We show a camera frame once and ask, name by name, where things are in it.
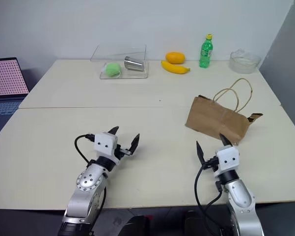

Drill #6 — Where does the stainless steel cup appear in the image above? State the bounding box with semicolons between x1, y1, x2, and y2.
124;56;145;72

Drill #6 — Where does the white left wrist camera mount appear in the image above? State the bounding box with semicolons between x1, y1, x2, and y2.
93;132;119;163

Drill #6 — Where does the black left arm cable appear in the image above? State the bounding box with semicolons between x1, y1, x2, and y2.
74;133;97;166

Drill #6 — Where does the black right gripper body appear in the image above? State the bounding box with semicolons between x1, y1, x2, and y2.
204;155;220;173

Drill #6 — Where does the orange round fruit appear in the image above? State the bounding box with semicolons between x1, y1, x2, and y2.
165;51;186;65

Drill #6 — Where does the green plastic bottle yellow cap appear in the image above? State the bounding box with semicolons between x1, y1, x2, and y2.
199;34;214;68

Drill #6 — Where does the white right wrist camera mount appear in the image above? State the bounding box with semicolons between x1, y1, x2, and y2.
215;145;240;177

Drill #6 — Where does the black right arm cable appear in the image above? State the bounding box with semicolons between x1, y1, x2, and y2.
194;161;223;223

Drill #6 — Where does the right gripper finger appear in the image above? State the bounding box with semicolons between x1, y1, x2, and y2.
219;133;234;148
196;140;207;165

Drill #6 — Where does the yellow banana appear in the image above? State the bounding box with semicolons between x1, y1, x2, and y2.
161;60;191;74

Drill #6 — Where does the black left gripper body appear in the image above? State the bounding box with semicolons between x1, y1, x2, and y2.
113;144;134;162

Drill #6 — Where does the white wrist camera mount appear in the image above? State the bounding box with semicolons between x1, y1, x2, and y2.
93;132;119;163
215;145;240;177

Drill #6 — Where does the brown paper bag with handles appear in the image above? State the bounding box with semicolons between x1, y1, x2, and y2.
185;78;264;146

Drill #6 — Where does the green round sponge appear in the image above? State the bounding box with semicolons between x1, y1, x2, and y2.
103;62;123;78

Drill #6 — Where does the open laptop computer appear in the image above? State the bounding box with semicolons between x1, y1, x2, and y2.
0;57;30;141

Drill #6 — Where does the clear plastic lidded box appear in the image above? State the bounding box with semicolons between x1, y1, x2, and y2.
90;44;149;80

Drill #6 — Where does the clear glass bowl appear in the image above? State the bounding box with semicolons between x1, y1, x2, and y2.
229;48;262;74

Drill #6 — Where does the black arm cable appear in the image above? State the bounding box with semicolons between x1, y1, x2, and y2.
74;133;97;166
194;161;223;223

